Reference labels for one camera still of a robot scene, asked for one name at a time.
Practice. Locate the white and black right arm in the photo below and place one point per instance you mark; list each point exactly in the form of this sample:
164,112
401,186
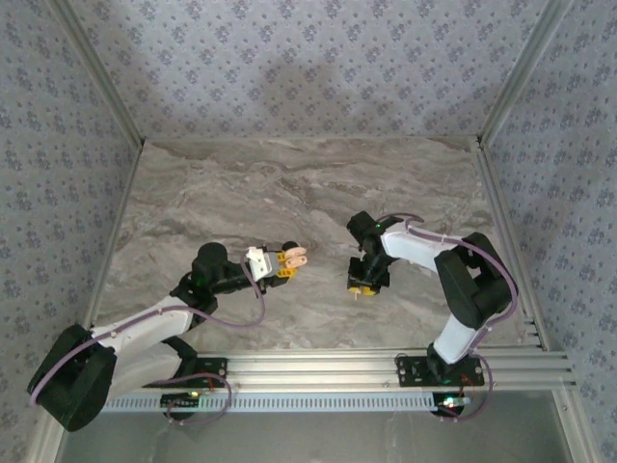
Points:
472,289

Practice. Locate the aluminium corner post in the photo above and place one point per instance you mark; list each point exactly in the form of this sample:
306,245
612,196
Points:
522,72
102,72

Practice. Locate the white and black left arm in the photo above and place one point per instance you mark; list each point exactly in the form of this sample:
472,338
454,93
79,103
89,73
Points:
72,381

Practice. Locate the aluminium side rail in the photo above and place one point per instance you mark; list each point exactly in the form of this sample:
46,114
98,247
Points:
114,241
503,217

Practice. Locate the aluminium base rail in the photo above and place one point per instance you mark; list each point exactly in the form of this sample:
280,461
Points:
313,366

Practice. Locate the black controller board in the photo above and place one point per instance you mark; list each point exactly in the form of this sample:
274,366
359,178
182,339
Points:
450,405
178,399

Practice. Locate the black earbud charging case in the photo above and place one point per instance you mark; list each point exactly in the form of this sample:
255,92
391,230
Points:
295,255

